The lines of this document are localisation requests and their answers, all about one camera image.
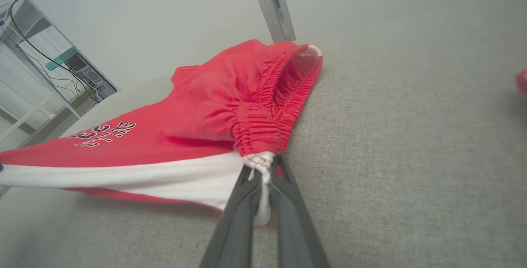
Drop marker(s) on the teal strip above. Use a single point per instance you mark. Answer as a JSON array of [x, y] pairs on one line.
[[61, 59]]

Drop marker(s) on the grey fabric sofa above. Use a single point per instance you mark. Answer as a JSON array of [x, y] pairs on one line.
[[411, 177]]

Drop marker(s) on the black electronics box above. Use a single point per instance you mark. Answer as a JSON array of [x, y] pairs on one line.
[[88, 74]]

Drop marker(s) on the light grey metal shelf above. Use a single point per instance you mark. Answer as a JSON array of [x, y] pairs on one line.
[[29, 20]]

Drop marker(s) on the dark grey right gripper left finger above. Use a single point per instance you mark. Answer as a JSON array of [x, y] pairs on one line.
[[234, 235]]

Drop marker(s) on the grey metal partition post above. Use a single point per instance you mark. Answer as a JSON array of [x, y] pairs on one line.
[[271, 4]]

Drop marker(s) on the red Bulls print shorts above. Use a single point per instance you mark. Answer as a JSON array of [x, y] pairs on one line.
[[185, 107]]

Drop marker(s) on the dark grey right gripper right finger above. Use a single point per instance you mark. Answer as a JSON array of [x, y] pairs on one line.
[[292, 227]]

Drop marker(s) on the red garment striped white trim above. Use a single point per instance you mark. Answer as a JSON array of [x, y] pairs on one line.
[[523, 82]]

